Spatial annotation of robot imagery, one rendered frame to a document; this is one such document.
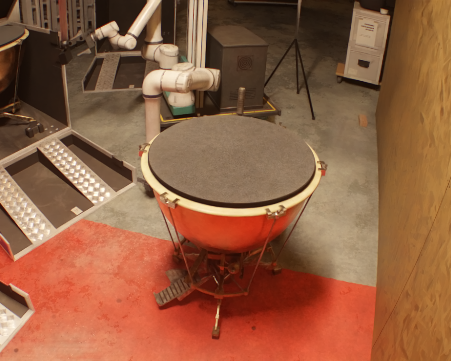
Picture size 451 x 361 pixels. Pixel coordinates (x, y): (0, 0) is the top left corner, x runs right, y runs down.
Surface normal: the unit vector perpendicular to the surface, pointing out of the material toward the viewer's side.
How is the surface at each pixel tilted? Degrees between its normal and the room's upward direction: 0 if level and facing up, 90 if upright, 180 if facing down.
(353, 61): 90
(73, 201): 2
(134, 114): 0
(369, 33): 90
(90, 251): 0
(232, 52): 90
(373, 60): 90
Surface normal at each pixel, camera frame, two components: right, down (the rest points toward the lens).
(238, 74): 0.33, 0.56
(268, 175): 0.06, -0.81
